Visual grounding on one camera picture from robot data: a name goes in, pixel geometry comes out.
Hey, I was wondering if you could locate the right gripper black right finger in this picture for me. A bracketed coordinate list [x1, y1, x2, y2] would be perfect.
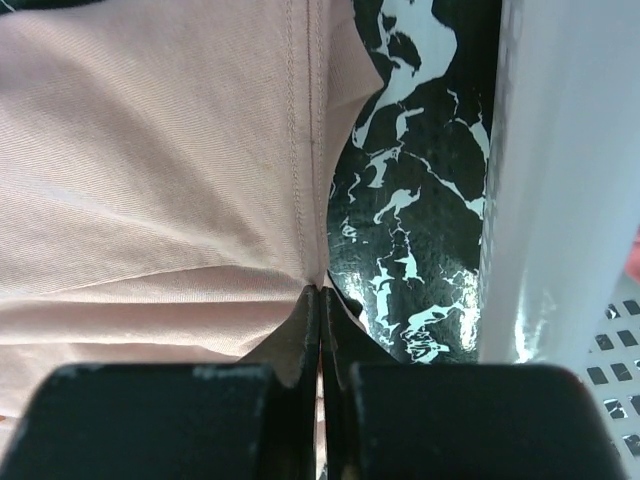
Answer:
[320, 288, 626, 479]

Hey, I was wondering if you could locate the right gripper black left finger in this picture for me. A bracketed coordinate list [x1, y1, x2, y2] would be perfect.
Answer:
[1, 286, 320, 479]

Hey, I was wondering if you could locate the pink printed t shirt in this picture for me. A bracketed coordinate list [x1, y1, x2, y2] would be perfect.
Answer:
[1, 1, 382, 463]

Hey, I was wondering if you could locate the white plastic laundry basket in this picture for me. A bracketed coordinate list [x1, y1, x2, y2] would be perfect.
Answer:
[478, 1, 639, 479]

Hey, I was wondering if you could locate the red crumpled t shirt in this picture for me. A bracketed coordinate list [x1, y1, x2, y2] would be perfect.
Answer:
[624, 230, 640, 284]

